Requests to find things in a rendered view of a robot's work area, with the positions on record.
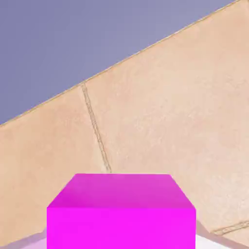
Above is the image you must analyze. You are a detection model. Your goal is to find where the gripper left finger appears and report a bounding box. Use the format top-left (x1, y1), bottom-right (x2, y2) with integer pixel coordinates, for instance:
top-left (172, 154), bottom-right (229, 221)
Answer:
top-left (1, 226), bottom-right (48, 249)

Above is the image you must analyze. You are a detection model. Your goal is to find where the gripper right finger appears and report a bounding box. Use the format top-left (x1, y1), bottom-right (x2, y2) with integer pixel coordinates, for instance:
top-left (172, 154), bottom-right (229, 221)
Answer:
top-left (195, 220), bottom-right (244, 249)

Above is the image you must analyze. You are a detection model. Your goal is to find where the small magenta cube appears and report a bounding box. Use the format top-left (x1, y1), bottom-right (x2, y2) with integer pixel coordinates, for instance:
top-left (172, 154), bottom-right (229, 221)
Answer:
top-left (46, 173), bottom-right (196, 249)

